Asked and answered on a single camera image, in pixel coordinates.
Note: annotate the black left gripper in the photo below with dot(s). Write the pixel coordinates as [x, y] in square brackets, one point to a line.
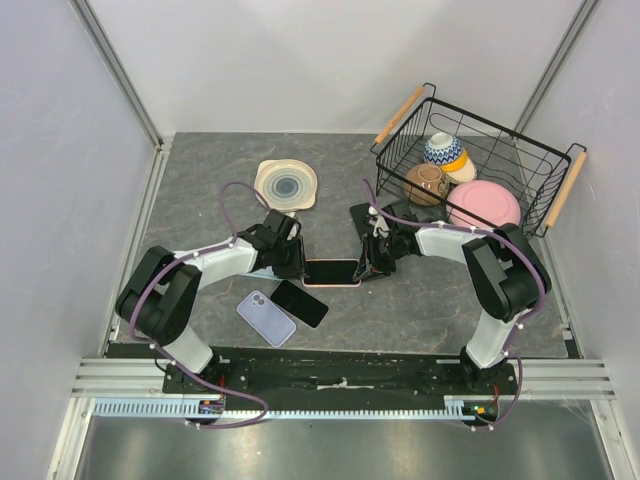
[297, 268]

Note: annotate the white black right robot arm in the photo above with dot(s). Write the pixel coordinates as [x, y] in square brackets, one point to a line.
[509, 279]

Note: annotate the cream silicone lid plate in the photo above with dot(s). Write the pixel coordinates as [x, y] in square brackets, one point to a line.
[288, 185]

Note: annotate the pink phone case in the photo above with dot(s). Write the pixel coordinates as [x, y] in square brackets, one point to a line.
[330, 285]

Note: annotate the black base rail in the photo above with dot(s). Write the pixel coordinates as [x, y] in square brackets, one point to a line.
[321, 380]

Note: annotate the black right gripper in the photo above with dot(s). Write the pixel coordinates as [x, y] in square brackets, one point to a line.
[369, 262]

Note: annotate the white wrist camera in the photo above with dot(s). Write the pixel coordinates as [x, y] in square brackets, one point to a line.
[292, 226]
[377, 222]

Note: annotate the grey slotted cable duct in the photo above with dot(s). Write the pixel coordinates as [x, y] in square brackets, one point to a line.
[200, 409]

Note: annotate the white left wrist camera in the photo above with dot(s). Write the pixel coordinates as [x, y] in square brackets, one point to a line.
[292, 226]

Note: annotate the light blue phone case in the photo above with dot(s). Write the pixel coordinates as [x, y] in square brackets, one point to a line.
[263, 274]

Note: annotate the black phone near lilac case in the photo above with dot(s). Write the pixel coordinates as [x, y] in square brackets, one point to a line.
[299, 303]

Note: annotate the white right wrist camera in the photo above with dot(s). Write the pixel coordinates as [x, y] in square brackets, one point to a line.
[377, 222]

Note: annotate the brown ceramic bowl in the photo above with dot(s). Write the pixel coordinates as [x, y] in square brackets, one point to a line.
[425, 185]

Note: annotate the lilac phone case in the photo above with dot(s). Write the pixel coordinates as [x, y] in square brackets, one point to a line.
[272, 324]

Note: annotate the green-edged black phone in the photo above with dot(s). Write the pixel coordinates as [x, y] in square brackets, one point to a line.
[398, 208]

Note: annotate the yellow cream bowl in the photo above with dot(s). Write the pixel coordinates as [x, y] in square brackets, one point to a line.
[461, 170]

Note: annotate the pink plate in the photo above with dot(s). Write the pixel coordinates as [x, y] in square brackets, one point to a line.
[482, 204]

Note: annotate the blue patterned bowl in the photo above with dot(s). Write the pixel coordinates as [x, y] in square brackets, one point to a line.
[442, 149]

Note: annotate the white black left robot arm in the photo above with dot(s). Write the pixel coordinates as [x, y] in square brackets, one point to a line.
[158, 298]

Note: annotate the black wire basket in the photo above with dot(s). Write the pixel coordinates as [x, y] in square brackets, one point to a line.
[539, 176]

